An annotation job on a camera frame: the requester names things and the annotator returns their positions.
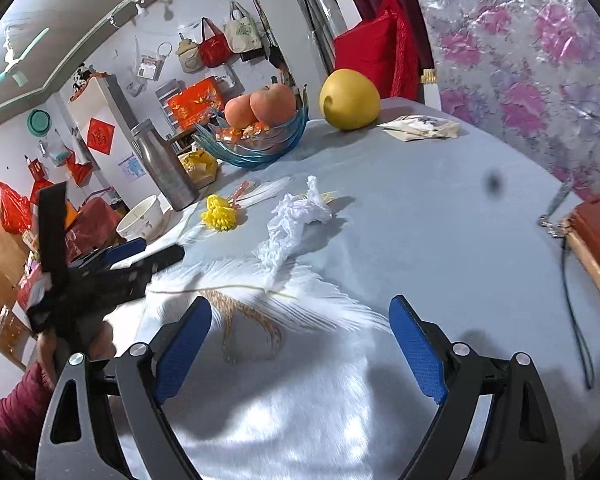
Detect white ceramic bowl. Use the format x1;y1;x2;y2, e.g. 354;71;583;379
117;195;163;242

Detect red gift box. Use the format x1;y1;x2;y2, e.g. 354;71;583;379
166;76;225;130

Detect right apple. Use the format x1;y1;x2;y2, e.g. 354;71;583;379
249;84;296;127

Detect left apple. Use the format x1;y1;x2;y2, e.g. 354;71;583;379
224;94;257;129

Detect red handbag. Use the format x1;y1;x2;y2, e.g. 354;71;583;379
198;18;233;68

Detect yellow bag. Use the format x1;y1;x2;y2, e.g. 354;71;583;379
178;148;218;188

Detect apple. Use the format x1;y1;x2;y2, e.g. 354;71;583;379
224;94;257;129
249;84;296;127

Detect floral foil sheet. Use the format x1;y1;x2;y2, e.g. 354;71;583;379
418;0;600;198

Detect white tote bag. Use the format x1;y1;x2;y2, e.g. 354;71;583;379
224;0;262;54

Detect red fu poster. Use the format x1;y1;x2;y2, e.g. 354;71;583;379
86;117;114;155

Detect red cushion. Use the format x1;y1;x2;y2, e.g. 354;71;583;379
334;0;419;101

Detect white refrigerator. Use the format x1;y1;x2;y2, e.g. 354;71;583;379
67;76;159;209

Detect white paper packets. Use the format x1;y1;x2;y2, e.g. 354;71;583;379
378;115;460;142

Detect blue glass fruit bowl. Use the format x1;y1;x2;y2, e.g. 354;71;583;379
192;87;309;169

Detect steel water bottle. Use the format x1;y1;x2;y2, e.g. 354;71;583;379
131;119;199;211

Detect yellow pomelo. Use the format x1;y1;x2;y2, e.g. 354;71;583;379
318;68;380;131

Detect grey tablecloth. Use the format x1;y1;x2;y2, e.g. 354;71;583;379
99;96;600;480

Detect person left hand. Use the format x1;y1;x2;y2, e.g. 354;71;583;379
36;321;116;390

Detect beige hanging bag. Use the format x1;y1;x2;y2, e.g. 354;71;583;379
176;35;204;74

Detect yellow foam fruit net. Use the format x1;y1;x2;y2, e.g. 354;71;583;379
200;194;238;232

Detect clear plastic wrap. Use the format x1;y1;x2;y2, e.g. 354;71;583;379
254;176;332;290

